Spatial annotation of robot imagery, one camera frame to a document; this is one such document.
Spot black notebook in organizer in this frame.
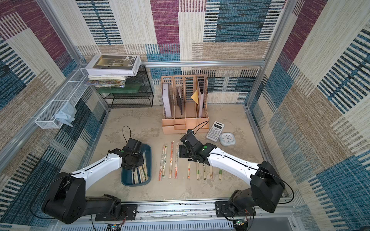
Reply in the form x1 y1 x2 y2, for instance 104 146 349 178
176 86 183 115

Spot crumpled pale blue cloth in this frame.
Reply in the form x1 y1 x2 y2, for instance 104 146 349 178
55 102 77 127

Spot green text chopsticks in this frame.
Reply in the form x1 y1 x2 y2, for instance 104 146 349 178
196 162 200 181

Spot pink desk file organizer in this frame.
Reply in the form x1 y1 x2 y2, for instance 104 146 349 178
161 75 210 134

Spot red leaf chopsticks in tray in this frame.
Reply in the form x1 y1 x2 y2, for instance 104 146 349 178
174 143 179 179

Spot green folder on rack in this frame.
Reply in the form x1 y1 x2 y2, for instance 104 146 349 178
97 84 141 94

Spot white binder in organizer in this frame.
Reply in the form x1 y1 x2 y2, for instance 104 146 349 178
162 83 172 118

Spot green bamboo chopsticks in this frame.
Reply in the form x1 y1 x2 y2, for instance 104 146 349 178
161 145 168 178

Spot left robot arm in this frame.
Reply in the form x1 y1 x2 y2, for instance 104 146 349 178
41 138 151 224

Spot teal plastic storage tray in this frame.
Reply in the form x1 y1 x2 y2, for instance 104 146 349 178
121 144 152 187

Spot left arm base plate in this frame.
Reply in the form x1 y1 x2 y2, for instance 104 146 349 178
94 204 138 221

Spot stack of colourful magazines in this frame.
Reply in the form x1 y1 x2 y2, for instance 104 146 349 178
83 76 127 88

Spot white grey calculator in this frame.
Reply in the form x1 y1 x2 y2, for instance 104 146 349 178
206 121 225 142

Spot white wire wall basket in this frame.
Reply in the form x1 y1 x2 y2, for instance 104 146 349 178
35 69 87 129

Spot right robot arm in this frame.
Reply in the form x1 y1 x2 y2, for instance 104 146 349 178
179 130 285 216

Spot white blue round clock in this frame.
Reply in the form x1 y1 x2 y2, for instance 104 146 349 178
219 132 236 146

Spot red panda chopsticks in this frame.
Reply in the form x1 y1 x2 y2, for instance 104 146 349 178
187 160 191 180

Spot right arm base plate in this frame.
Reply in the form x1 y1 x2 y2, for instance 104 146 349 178
214 201 256 218

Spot plain chopsticks pair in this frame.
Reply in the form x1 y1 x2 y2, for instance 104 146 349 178
203 163 207 180

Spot white folio book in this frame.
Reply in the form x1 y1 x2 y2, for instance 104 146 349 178
85 54 142 77

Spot yellow paper folder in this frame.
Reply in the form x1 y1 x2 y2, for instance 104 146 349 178
191 90 199 105

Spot black wire shelf rack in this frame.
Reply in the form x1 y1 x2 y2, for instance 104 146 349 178
95 65 154 109

